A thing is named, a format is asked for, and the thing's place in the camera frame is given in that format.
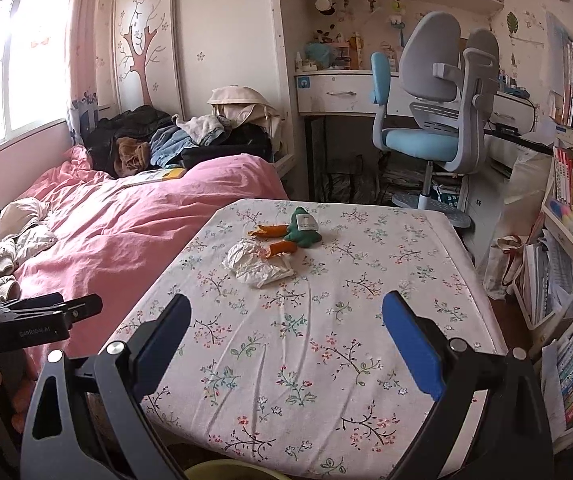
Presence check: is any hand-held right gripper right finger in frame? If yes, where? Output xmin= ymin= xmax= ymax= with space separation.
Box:
xmin=381 ymin=290 xmax=555 ymax=480

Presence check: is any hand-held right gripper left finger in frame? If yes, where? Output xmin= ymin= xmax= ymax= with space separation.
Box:
xmin=20 ymin=294 xmax=192 ymax=480

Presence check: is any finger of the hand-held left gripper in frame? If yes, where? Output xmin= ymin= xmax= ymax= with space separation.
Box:
xmin=0 ymin=294 xmax=103 ymax=356

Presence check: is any yellow-green bin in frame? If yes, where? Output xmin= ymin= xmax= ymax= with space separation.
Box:
xmin=184 ymin=459 xmax=282 ymax=480

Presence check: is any white garment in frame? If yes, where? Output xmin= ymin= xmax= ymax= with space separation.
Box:
xmin=0 ymin=197 xmax=60 ymax=306

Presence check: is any pink blanket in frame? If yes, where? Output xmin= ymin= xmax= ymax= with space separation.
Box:
xmin=0 ymin=146 xmax=290 ymax=411

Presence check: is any crumpled white paper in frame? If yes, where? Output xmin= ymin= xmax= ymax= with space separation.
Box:
xmin=222 ymin=239 xmax=295 ymax=288

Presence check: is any floral tablecloth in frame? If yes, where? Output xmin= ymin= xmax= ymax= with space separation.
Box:
xmin=86 ymin=199 xmax=510 ymax=480

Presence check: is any orange peel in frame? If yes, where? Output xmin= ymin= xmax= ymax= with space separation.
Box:
xmin=261 ymin=240 xmax=300 ymax=258
xmin=247 ymin=223 xmax=287 ymax=239

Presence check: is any green plush toy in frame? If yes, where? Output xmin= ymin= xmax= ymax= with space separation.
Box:
xmin=284 ymin=206 xmax=323 ymax=248

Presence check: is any yellow book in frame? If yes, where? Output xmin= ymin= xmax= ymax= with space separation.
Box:
xmin=121 ymin=167 xmax=187 ymax=188

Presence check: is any brown garment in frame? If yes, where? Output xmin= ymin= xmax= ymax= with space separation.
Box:
xmin=115 ymin=136 xmax=152 ymax=176

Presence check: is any black mesh bag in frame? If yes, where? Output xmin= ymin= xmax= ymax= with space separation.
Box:
xmin=319 ymin=167 xmax=382 ymax=203

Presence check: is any white shopping bag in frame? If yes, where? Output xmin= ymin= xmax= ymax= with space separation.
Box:
xmin=484 ymin=152 xmax=552 ymax=301

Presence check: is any white book rack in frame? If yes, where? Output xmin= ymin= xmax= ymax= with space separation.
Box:
xmin=511 ymin=130 xmax=573 ymax=456

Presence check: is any black jacket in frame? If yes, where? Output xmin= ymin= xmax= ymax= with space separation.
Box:
xmin=84 ymin=105 xmax=174 ymax=178

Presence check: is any blue denim garment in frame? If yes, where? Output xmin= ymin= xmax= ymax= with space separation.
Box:
xmin=149 ymin=125 xmax=227 ymax=168

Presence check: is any window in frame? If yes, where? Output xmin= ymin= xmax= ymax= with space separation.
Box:
xmin=0 ymin=0 xmax=74 ymax=166

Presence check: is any grey white cloth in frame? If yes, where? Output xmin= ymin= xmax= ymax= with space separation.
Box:
xmin=174 ymin=114 xmax=224 ymax=143

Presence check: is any row of books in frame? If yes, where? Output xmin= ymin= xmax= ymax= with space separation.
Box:
xmin=551 ymin=145 xmax=573 ymax=231

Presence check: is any beige bag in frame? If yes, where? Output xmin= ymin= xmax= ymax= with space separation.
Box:
xmin=208 ymin=86 xmax=282 ymax=151

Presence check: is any white desk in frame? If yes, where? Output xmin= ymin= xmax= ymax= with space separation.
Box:
xmin=294 ymin=70 xmax=537 ymax=203

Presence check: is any grey blue office chair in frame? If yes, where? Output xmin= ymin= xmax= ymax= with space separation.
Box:
xmin=371 ymin=11 xmax=500 ymax=226

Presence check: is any teal bag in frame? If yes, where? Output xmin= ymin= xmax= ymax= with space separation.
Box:
xmin=307 ymin=42 xmax=337 ymax=68

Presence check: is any white wardrobe with tree decal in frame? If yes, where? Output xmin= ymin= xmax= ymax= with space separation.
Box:
xmin=74 ymin=0 xmax=287 ymax=161

